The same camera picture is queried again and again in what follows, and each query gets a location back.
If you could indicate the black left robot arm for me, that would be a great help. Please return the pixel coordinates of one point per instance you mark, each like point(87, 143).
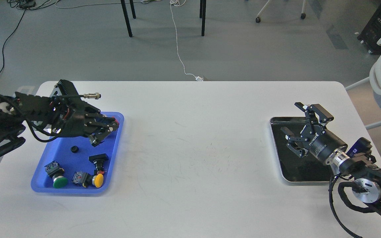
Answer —
point(38, 112)

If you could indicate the yellow push button switch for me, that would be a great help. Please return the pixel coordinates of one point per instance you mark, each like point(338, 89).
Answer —
point(85, 179)

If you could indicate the black equipment cart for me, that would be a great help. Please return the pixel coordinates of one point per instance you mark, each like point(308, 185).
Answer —
point(371, 33)

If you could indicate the green round push button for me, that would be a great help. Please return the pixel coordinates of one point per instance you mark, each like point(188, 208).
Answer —
point(55, 171)

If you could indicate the silver metal tray black mat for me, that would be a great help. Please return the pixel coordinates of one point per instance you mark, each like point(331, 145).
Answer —
point(294, 170)

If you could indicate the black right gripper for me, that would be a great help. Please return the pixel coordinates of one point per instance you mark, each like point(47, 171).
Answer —
point(314, 137)

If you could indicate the blue plastic tray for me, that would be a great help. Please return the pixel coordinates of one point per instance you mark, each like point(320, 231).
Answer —
point(59, 150)

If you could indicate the small black gear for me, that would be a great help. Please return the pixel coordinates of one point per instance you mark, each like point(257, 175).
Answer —
point(74, 149)

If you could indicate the black square push button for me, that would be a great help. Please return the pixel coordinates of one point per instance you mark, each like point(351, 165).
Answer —
point(98, 161)

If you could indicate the black table leg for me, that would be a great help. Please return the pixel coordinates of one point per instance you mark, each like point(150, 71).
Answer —
point(202, 15)
point(126, 17)

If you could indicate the white chair base wheels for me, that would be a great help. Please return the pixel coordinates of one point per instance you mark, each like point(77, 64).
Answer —
point(271, 10)

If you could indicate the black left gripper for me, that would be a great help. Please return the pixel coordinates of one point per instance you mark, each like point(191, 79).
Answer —
point(90, 123)

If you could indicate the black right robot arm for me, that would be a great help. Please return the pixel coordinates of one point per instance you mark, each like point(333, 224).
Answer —
point(361, 187)

